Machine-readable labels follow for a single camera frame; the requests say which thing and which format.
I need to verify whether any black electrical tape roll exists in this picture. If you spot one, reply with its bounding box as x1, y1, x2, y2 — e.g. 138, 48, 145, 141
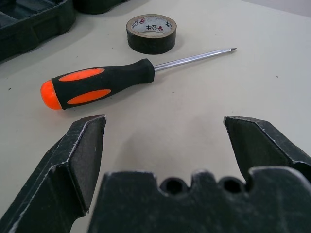
125, 14, 178, 55

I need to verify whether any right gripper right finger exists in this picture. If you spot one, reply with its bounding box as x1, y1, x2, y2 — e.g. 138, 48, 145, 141
223, 115, 311, 183

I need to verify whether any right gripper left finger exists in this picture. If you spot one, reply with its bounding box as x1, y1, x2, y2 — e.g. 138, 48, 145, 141
0, 114, 107, 233

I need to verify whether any black plastic tool case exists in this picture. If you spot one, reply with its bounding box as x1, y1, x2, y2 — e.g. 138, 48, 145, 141
0, 0, 117, 64

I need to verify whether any black orange handle screwdriver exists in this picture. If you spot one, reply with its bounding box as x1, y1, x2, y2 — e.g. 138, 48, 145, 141
40, 47, 238, 111

